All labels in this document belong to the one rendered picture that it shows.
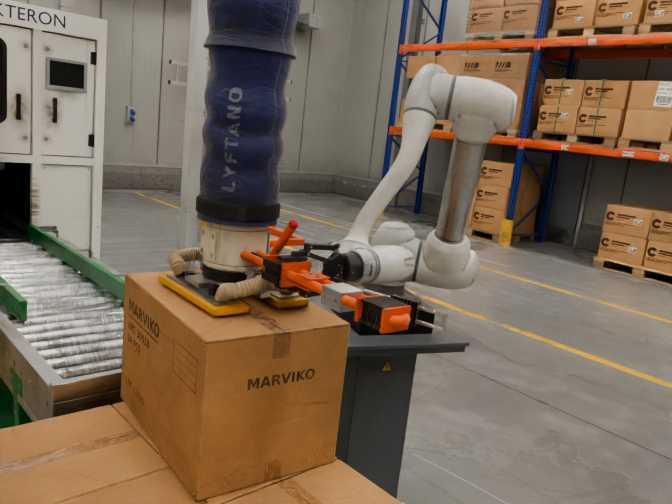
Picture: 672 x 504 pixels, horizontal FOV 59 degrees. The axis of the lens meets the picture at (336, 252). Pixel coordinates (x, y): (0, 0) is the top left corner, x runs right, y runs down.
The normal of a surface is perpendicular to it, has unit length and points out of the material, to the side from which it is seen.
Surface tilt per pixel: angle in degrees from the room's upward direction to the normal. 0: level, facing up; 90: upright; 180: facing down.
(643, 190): 90
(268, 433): 90
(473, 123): 120
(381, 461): 90
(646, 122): 90
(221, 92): 77
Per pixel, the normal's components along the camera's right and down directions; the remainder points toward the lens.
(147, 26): 0.65, 0.22
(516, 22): -0.74, 0.05
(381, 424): 0.36, 0.22
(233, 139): 0.09, -0.09
